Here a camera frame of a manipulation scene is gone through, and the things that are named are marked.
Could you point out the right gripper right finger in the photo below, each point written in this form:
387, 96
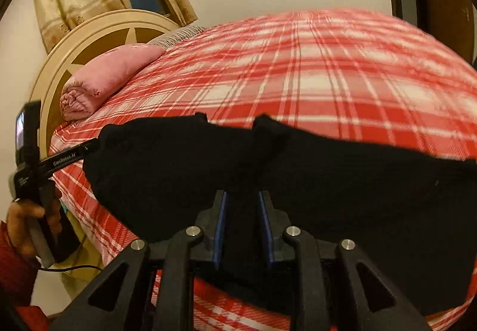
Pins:
338, 284

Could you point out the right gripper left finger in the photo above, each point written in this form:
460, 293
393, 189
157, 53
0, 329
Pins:
149, 286

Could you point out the black pants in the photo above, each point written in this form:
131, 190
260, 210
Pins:
413, 214

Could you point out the red sleeve left forearm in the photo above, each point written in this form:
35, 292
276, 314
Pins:
17, 282

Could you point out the person's left hand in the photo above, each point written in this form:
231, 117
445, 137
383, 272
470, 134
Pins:
18, 216

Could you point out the pink rolled blanket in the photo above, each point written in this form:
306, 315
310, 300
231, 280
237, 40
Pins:
94, 83

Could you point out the cream round headboard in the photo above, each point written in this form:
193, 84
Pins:
90, 39

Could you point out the grey striped pillow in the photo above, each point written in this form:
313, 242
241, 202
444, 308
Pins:
171, 38

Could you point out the red plaid bed sheet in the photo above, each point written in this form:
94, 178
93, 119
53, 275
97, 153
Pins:
346, 74

